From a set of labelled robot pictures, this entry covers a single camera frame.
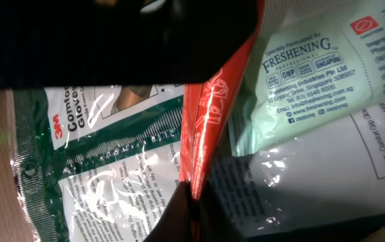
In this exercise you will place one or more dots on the red Nescafe stick box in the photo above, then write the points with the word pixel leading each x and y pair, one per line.
pixel 206 107

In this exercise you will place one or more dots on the light green wipes pack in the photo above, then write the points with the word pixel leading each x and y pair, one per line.
pixel 313 62

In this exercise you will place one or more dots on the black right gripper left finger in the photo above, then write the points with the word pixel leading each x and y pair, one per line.
pixel 56 43

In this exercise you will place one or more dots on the green 3M product pouch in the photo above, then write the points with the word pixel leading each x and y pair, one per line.
pixel 114 182

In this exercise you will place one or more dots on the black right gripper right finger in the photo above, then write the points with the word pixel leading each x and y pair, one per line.
pixel 189 220

